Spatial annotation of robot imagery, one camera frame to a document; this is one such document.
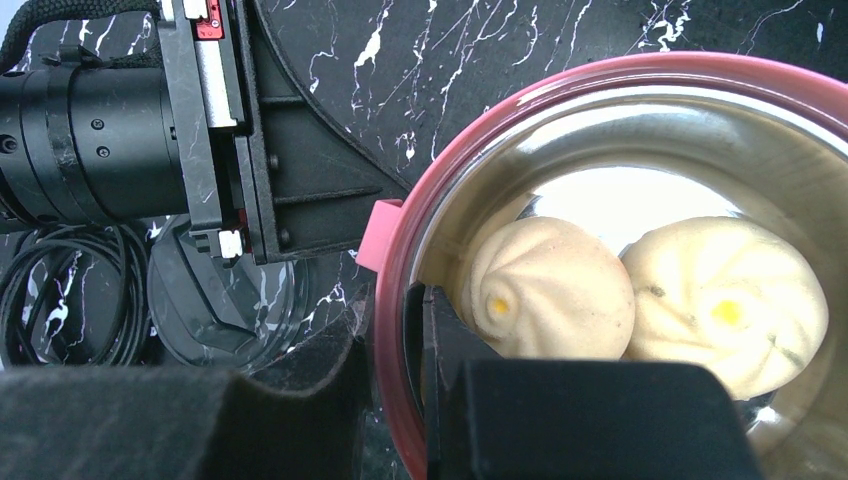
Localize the steamed bun front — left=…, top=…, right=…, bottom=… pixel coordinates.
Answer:
left=622, top=217, right=829, bottom=400

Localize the coiled black cable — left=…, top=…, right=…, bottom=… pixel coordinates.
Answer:
left=0, top=223, right=152, bottom=367

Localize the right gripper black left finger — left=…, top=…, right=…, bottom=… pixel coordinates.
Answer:
left=1, top=284, right=374, bottom=479

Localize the steamed bun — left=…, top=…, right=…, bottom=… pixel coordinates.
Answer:
left=459, top=217, right=635, bottom=361
left=622, top=217, right=829, bottom=400

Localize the red steel lunch bowl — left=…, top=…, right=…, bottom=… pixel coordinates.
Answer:
left=358, top=52, right=847, bottom=479

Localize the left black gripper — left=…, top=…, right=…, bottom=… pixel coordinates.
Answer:
left=157, top=1, right=412, bottom=265

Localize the dark transparent round lid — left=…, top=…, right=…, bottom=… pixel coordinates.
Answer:
left=146, top=215, right=310, bottom=372

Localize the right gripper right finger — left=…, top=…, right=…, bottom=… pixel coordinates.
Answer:
left=420, top=286, right=761, bottom=479

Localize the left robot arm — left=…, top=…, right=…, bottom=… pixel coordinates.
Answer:
left=1, top=1, right=410, bottom=264

